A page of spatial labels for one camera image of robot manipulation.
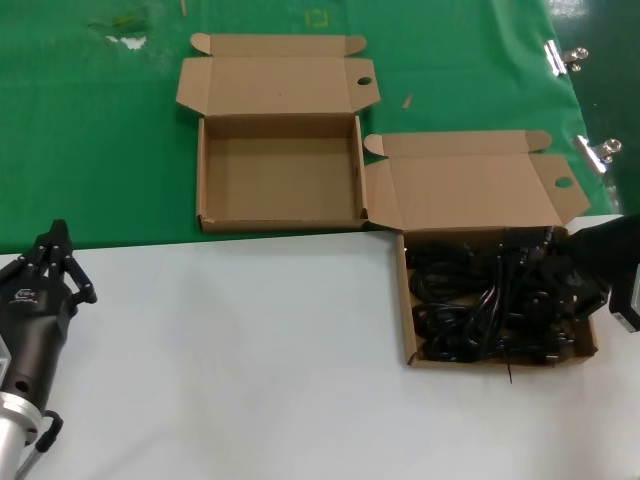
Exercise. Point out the green table mat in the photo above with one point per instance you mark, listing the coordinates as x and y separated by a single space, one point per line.
90 150

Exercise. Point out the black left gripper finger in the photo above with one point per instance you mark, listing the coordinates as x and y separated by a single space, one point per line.
62 250
32 262

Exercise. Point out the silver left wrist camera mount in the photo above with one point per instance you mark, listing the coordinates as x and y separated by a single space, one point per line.
4 360

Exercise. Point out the silver binder clip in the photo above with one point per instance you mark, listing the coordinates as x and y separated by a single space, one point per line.
557 57
592 155

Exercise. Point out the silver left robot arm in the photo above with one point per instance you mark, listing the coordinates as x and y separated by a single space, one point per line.
12 430

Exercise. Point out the empty-lidded brown cardboard box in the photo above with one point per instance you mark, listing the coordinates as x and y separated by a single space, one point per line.
280 170

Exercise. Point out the small tan paper scrap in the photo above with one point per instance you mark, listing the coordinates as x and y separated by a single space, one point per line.
408 102

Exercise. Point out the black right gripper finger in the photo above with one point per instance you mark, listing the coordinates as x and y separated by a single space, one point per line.
590 300
565 270

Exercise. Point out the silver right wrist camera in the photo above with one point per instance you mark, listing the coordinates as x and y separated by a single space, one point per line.
627 305

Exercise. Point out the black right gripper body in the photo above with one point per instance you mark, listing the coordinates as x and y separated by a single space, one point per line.
610 250

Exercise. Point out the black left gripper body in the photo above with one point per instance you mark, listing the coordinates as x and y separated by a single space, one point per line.
35 330

